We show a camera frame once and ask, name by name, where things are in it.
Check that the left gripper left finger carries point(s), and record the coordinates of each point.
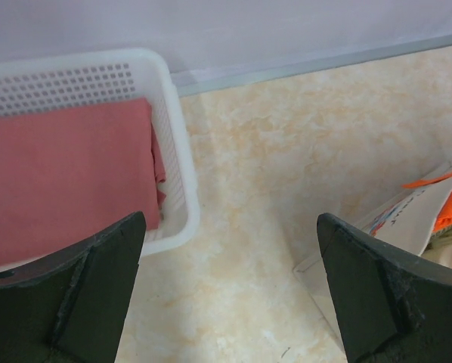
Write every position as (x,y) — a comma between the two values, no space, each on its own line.
(70,306)

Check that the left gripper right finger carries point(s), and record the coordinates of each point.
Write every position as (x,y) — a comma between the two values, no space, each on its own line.
(390,305)

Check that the canvas bag with orange handles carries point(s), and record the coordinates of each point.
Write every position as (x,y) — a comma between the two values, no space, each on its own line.
(419,214)

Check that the red folded cloth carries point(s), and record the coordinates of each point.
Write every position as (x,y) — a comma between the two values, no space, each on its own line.
(68,174)

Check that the white plastic basket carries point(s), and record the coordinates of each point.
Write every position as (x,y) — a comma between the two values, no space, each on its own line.
(55,83)

